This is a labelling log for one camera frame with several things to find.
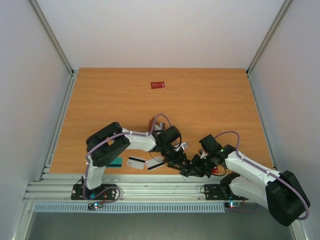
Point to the right aluminium corner post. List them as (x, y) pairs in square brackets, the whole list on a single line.
[(269, 34)]

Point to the brown leather card holder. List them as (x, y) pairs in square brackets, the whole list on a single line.
[(156, 125)]

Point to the white card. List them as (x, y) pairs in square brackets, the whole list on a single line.
[(155, 163), (136, 163)]

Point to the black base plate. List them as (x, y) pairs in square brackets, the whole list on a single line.
[(103, 192), (219, 192)]

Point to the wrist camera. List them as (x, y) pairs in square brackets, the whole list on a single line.
[(202, 153), (181, 146)]

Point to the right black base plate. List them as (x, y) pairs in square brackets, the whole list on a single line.
[(219, 192)]

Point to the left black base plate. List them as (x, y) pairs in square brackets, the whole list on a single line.
[(103, 192)]

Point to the red VIP card near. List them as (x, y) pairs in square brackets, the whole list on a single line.
[(215, 171)]

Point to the aluminium corner post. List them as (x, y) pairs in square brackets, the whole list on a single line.
[(47, 28), (269, 34)]

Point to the left small circuit board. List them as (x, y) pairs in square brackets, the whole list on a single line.
[(94, 206)]

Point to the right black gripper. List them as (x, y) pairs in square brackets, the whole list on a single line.
[(200, 165)]

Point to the red card far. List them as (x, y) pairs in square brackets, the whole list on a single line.
[(157, 85)]

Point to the teal card left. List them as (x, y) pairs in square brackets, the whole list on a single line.
[(117, 163)]

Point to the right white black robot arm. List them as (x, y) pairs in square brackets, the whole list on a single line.
[(279, 192)]

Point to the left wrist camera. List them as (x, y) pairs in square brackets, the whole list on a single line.
[(181, 146)]

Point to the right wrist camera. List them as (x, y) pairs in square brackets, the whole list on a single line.
[(202, 153)]

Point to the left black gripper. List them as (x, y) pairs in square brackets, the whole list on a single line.
[(178, 160)]

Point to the small circuit board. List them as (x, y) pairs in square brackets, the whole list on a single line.
[(232, 204), (94, 206)]

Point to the left aluminium corner post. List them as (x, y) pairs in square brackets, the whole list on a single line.
[(47, 28)]

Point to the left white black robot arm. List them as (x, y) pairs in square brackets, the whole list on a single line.
[(107, 144)]

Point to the right small circuit board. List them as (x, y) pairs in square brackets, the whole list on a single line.
[(232, 204)]

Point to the grey slotted cable duct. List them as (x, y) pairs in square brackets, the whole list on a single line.
[(130, 208)]

